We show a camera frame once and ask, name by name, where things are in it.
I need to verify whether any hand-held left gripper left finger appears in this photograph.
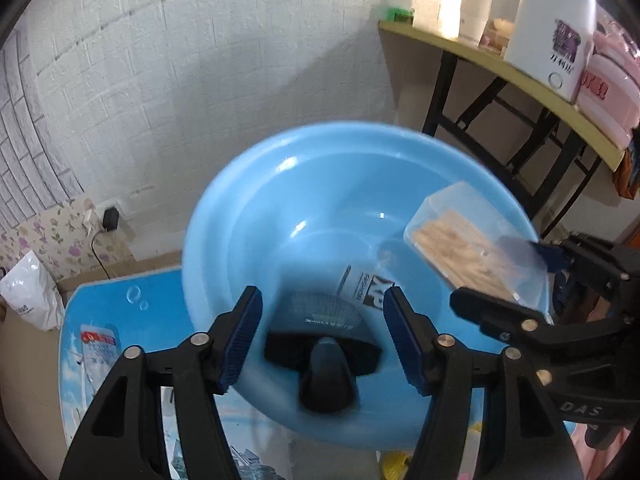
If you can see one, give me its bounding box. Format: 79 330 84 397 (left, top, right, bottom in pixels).
59 286 264 480

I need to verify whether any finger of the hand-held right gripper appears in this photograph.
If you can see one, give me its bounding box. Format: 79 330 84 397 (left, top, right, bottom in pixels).
450 287 626 386
500 232 640 321

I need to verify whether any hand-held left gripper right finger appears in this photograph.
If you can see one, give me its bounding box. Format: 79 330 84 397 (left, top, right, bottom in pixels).
382 285 586 480

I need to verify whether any clear bag of sticks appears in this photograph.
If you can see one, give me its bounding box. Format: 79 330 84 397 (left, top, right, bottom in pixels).
403 181 551 311

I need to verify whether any clear bottle silver cap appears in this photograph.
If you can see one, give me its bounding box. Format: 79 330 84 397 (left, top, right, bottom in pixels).
80 325 123 398

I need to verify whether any blue plastic basin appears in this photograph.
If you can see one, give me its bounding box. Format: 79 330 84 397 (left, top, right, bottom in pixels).
181 120 556 448

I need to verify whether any printed glass desktop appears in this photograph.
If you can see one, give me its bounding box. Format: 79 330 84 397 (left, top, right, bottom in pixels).
59 266 576 480

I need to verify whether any black and white printed card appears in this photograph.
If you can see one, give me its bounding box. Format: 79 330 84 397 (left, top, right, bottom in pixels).
337 265 401 311

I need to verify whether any black plastic brush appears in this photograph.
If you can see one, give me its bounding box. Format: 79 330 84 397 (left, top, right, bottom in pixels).
264 290 383 413

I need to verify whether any orange cloth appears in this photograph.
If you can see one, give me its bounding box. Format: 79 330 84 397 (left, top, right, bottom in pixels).
612 130 640 206

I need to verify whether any pink lunch box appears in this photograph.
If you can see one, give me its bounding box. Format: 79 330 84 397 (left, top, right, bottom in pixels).
575 25 640 148

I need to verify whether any white plastic bag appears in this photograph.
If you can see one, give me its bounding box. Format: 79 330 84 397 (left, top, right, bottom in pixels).
0 250 66 332

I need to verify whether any white box purple print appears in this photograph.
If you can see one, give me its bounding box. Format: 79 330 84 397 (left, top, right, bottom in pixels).
504 0 601 106

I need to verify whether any black adapter cable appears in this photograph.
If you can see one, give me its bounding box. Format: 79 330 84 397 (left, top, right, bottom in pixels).
91 230 115 280

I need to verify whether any white wall socket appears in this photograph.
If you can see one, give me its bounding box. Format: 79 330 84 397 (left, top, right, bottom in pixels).
82 200 121 236

